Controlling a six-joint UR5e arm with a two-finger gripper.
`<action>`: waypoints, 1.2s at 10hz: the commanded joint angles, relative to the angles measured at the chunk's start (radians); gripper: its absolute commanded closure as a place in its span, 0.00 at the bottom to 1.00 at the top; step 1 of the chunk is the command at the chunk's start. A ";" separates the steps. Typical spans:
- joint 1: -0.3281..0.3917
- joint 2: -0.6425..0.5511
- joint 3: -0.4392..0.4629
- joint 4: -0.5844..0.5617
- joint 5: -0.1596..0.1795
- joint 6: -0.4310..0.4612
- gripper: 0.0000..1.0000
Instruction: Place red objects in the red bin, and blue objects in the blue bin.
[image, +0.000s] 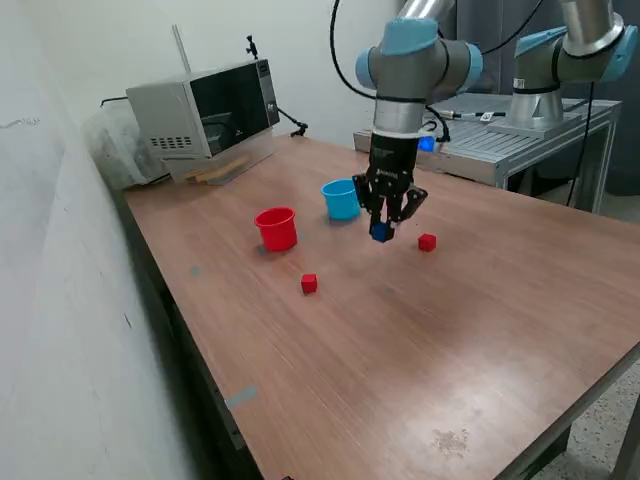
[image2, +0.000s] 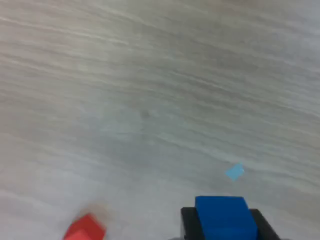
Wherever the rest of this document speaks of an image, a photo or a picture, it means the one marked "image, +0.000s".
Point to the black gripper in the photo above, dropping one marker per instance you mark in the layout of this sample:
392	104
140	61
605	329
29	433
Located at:
392	160

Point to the blue cube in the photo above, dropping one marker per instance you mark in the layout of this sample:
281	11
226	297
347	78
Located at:
380	233

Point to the red cube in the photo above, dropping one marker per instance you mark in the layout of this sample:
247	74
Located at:
309	284
427	243

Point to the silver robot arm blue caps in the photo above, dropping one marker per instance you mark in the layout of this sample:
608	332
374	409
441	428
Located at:
400	80

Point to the aluminium robot base platform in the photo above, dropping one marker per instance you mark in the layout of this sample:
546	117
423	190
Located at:
480	145

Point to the blue plastic cup bin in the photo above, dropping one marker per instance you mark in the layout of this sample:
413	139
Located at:
337	205

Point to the red plastic cup bin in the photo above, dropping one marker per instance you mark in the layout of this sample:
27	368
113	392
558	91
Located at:
277	235

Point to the grey tape piece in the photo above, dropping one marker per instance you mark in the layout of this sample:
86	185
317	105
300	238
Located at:
263	250

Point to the clear acrylic stand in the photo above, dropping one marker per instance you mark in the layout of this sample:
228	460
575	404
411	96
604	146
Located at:
260	150

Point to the light wooden strip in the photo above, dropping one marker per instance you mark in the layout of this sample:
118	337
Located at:
230	165
215	176

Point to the small grey tape patch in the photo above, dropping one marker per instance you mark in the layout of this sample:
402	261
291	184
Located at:
195	271

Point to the silver microwave oven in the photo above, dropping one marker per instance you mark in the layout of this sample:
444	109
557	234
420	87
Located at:
175	115

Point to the long grey tape strip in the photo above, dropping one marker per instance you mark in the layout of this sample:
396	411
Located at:
242	396

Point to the white rod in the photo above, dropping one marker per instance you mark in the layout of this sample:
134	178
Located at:
182	50

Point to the clear plastic storage box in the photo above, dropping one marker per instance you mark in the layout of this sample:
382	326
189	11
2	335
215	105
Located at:
115	150

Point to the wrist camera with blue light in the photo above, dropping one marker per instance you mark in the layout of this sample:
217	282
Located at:
427	144

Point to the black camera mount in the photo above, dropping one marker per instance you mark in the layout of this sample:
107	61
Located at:
251	47

